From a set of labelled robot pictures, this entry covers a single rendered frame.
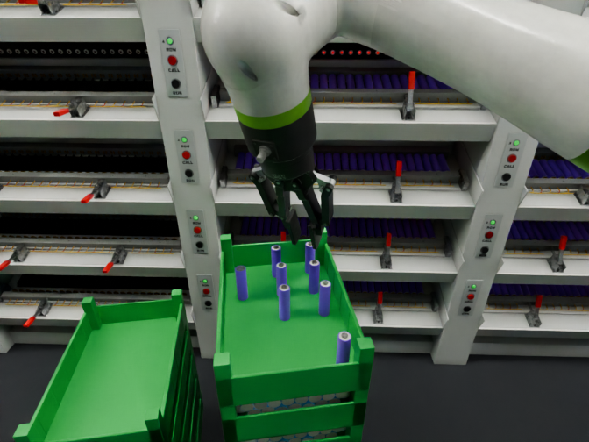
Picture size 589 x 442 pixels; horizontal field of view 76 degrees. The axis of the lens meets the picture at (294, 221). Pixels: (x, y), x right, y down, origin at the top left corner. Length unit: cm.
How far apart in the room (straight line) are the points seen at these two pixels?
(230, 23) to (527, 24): 25
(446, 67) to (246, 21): 19
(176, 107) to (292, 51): 49
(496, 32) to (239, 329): 51
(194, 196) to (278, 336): 43
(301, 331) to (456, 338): 68
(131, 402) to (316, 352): 36
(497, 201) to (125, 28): 86
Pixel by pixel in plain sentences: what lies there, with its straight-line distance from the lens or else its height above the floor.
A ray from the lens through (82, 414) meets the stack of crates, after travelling 81.
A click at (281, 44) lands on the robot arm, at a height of 90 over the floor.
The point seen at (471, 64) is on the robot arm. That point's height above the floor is 88.
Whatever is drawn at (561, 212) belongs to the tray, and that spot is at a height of 51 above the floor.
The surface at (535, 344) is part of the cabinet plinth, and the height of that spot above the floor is 5.
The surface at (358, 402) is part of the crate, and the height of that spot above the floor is 46.
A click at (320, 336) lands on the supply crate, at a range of 62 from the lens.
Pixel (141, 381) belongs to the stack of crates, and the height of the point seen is 32.
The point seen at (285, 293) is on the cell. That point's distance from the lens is 60.
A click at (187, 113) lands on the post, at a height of 74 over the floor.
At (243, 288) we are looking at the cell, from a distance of 66.
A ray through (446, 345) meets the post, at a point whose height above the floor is 8.
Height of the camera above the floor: 93
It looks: 30 degrees down
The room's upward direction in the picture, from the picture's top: straight up
